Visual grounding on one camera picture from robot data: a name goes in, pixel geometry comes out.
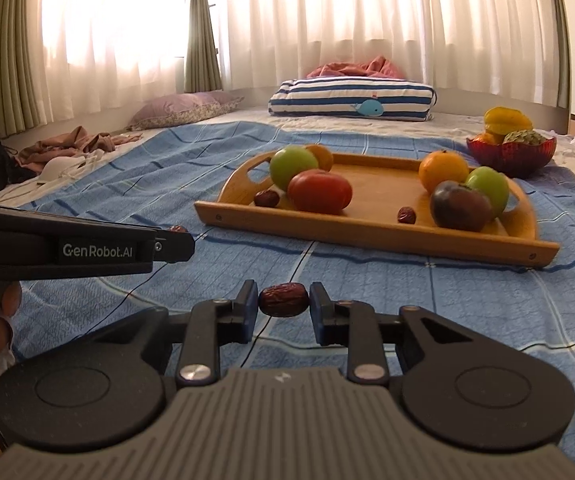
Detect pinkish brown clothes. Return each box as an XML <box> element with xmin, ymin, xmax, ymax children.
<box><xmin>14</xmin><ymin>126</ymin><xmax>143</xmax><ymax>173</ymax></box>

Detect green sugar apple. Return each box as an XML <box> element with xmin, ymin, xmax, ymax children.
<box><xmin>503</xmin><ymin>129</ymin><xmax>548</xmax><ymax>145</ymax></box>

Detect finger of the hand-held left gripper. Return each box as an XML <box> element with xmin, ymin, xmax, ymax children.
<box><xmin>153</xmin><ymin>231</ymin><xmax>196</xmax><ymax>265</ymax></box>

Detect white garment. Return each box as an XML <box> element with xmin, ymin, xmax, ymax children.
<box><xmin>40</xmin><ymin>156</ymin><xmax>93</xmax><ymax>185</ymax></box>

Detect blue checked blanket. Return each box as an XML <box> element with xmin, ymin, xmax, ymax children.
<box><xmin>12</xmin><ymin>122</ymin><xmax>575</xmax><ymax>441</ymax></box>

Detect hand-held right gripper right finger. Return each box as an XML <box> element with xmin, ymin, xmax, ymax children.
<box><xmin>309</xmin><ymin>281</ymin><xmax>493</xmax><ymax>387</ymax></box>

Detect green tied curtain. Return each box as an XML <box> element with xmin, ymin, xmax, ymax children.
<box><xmin>184</xmin><ymin>0</ymin><xmax>224</xmax><ymax>93</ymax></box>

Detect red tomato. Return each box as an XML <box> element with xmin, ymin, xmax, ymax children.
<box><xmin>287</xmin><ymin>170</ymin><xmax>353</xmax><ymax>215</ymax></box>

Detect purple pillow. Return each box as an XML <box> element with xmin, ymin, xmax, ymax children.
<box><xmin>127</xmin><ymin>91</ymin><xmax>245</xmax><ymax>132</ymax></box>

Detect wooden tray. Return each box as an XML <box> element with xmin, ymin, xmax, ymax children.
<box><xmin>194</xmin><ymin>149</ymin><xmax>561</xmax><ymax>268</ymax></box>

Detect pink cloth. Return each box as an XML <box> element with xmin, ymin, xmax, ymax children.
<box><xmin>307</xmin><ymin>56</ymin><xmax>408</xmax><ymax>81</ymax></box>

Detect dark purple tomato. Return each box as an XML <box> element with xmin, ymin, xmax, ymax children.
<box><xmin>430</xmin><ymin>181</ymin><xmax>493</xmax><ymax>232</ymax></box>

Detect striped blue white pillow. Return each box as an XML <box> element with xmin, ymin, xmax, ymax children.
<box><xmin>268</xmin><ymin>78</ymin><xmax>437</xmax><ymax>122</ymax></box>

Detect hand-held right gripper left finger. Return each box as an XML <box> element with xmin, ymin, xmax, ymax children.
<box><xmin>84</xmin><ymin>279</ymin><xmax>259</xmax><ymax>388</ymax></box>

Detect white sheer curtain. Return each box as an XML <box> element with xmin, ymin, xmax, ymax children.
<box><xmin>207</xmin><ymin>0</ymin><xmax>561</xmax><ymax>106</ymax></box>
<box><xmin>37</xmin><ymin>0</ymin><xmax>190</xmax><ymax>123</ymax></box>

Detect yellow starfruit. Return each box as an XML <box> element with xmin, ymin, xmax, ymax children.
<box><xmin>484</xmin><ymin>106</ymin><xmax>534</xmax><ymax>137</ymax></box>

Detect red glass bowl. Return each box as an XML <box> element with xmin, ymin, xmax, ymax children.
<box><xmin>466</xmin><ymin>135</ymin><xmax>557</xmax><ymax>179</ymax></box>

